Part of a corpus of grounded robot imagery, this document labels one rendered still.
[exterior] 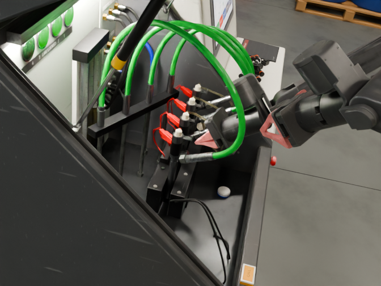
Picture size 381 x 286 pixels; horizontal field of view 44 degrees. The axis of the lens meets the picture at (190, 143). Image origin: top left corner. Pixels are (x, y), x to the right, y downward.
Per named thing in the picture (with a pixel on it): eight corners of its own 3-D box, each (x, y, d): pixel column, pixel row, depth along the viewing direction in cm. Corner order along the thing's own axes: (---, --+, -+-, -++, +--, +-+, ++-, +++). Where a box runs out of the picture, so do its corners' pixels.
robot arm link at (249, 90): (300, 112, 100) (295, 104, 108) (276, 63, 98) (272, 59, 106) (249, 137, 102) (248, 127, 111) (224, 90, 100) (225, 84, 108)
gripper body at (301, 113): (271, 114, 77) (303, 104, 70) (310, 86, 81) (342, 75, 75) (291, 148, 77) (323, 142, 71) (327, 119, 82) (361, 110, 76)
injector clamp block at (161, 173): (177, 237, 130) (185, 196, 121) (142, 227, 131) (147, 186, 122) (200, 164, 157) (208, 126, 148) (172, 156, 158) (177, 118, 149)
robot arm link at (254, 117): (270, 131, 102) (279, 120, 107) (256, 103, 101) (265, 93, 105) (244, 140, 106) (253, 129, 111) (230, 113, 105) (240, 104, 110)
